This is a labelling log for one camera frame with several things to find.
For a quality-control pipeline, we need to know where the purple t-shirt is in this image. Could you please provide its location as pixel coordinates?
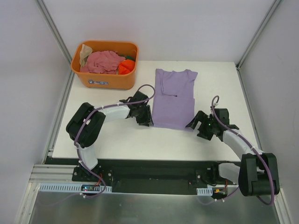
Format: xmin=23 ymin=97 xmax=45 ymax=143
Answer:
xmin=152 ymin=69 xmax=198 ymax=130

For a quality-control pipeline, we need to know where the orange plastic basket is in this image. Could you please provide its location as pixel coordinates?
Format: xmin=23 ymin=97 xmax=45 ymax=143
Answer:
xmin=71 ymin=40 xmax=139 ymax=90

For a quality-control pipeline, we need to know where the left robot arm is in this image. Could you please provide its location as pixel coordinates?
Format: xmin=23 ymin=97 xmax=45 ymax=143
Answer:
xmin=66 ymin=91 xmax=153 ymax=182

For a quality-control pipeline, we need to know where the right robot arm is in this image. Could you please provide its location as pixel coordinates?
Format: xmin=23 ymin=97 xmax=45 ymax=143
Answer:
xmin=186 ymin=109 xmax=280 ymax=197

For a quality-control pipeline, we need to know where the orange-red cloth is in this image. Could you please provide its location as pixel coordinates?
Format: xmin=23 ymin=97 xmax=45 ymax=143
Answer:
xmin=118 ymin=59 xmax=135 ymax=75

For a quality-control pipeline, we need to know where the green cloth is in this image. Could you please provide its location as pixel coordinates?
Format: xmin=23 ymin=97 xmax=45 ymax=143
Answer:
xmin=120 ymin=55 xmax=135 ymax=61

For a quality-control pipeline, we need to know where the pink crumpled shirt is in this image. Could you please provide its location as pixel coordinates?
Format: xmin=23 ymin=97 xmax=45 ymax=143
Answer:
xmin=80 ymin=50 xmax=126 ymax=74

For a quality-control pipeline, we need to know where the beige cloth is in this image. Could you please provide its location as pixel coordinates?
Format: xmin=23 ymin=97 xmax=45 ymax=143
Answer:
xmin=79 ymin=44 xmax=93 ymax=68

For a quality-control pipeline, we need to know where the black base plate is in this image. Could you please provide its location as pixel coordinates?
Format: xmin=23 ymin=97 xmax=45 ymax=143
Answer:
xmin=72 ymin=159 xmax=231 ymax=195

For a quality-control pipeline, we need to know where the right white cable duct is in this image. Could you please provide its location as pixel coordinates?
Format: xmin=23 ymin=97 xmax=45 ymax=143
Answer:
xmin=196 ymin=187 xmax=213 ymax=196

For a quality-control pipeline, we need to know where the white cable duct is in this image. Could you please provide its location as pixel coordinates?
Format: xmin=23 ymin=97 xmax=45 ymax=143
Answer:
xmin=196 ymin=187 xmax=213 ymax=196
xmin=39 ymin=183 xmax=112 ymax=194

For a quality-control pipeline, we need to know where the aluminium rail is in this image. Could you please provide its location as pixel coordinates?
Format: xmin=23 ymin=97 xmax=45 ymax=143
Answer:
xmin=29 ymin=164 xmax=75 ymax=183

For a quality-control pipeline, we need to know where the left white cable duct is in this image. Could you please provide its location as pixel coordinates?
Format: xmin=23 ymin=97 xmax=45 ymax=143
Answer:
xmin=39 ymin=183 xmax=112 ymax=194

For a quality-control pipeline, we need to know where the left aluminium frame post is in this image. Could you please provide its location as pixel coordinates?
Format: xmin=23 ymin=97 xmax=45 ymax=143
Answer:
xmin=35 ymin=0 xmax=73 ymax=63

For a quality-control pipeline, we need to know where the aluminium frame post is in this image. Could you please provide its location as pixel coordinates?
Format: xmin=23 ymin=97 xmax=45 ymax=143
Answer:
xmin=35 ymin=0 xmax=73 ymax=63
xmin=235 ymin=0 xmax=282 ymax=68

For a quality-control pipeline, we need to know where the right aluminium frame post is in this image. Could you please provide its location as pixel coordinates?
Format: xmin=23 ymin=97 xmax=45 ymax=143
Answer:
xmin=235 ymin=0 xmax=282 ymax=68

